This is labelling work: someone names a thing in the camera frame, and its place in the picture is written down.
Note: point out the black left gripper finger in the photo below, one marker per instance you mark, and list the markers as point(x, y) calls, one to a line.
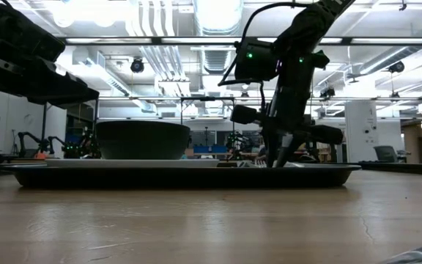
point(75, 81)
point(64, 95)

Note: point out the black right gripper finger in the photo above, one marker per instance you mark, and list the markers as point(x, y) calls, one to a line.
point(288, 148)
point(270, 146)

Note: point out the black round bowl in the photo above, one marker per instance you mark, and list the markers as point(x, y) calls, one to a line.
point(141, 141)

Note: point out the white round plate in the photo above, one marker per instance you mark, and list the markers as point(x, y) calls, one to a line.
point(130, 163)

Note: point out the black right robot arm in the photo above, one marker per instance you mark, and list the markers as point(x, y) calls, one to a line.
point(306, 25)

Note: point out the black plastic serving tray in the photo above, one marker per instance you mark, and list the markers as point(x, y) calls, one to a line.
point(178, 177)

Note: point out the dark shelving rack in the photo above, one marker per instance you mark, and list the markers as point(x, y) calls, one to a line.
point(83, 124)

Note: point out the background black robot arms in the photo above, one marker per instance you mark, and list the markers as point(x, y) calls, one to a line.
point(24, 134)

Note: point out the blue storage bins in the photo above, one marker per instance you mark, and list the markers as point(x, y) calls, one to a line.
point(211, 149)

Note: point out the white square column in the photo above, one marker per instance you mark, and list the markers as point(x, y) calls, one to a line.
point(360, 124)

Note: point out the grey office chair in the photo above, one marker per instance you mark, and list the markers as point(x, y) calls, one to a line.
point(385, 154)

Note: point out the black ceiling-hung camera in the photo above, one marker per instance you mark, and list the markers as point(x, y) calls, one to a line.
point(137, 66)
point(327, 93)
point(396, 67)

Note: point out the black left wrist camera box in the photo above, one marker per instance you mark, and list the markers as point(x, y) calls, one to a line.
point(17, 33)

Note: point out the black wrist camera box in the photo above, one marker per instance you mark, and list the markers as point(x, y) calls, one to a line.
point(17, 33)
point(255, 60)

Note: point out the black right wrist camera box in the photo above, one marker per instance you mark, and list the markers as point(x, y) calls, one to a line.
point(255, 60)

